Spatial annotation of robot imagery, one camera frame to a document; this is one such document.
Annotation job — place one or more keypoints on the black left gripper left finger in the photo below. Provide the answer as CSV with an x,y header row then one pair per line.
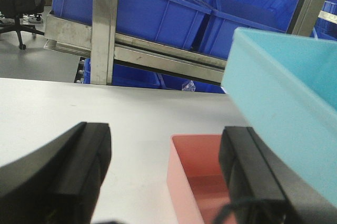
x,y
60,182

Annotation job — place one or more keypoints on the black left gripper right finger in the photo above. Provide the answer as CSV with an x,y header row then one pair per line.
x,y
262,188

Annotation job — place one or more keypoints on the pink plastic box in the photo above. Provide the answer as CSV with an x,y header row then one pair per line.
x,y
196,185

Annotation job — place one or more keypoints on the light blue plastic box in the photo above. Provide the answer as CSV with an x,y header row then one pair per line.
x,y
285,86

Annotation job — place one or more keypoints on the blue bin on lower shelf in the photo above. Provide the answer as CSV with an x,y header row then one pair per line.
x,y
133,77

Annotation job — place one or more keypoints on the stainless steel shelf rack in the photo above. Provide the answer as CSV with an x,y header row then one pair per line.
x,y
107,47

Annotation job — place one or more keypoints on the blue bin far right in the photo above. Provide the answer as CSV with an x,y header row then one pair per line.
x,y
325,26

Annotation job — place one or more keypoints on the black mesh office chair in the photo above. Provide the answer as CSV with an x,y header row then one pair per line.
x,y
16,9

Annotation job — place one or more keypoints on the blue plastic bin left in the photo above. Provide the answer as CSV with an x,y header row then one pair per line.
x,y
171,22

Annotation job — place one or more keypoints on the blue plastic bin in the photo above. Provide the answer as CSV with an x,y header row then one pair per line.
x,y
227,15
171,22

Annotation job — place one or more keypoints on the blue plastic bin right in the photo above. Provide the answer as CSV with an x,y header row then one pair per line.
x,y
227,15

